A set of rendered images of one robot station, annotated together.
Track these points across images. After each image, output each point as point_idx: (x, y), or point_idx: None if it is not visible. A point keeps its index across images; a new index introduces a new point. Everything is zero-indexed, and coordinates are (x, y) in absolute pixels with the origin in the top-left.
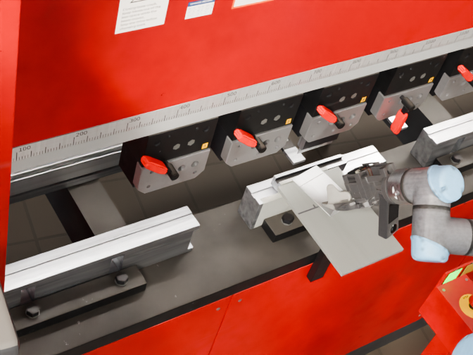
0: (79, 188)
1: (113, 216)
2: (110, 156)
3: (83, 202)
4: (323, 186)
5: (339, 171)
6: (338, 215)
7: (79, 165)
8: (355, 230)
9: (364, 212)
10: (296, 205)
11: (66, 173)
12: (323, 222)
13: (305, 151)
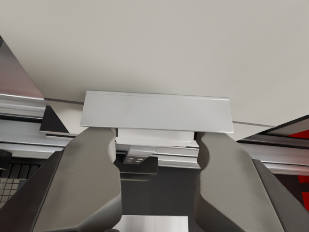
0: (283, 134)
1: (306, 121)
2: (267, 159)
3: (298, 130)
4: (144, 131)
5: (73, 130)
6: (195, 89)
7: (290, 161)
8: (238, 2)
9: (64, 47)
10: (246, 132)
11: (297, 155)
12: (276, 97)
13: (169, 217)
